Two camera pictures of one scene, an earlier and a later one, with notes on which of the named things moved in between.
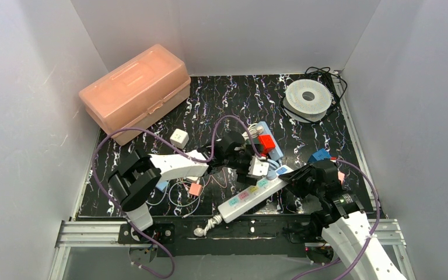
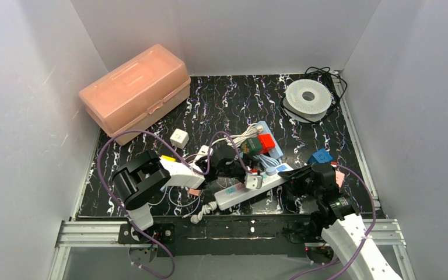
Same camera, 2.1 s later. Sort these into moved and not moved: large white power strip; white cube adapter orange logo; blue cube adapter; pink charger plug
Moved: large white power strip
Not moved: white cube adapter orange logo; blue cube adapter; pink charger plug
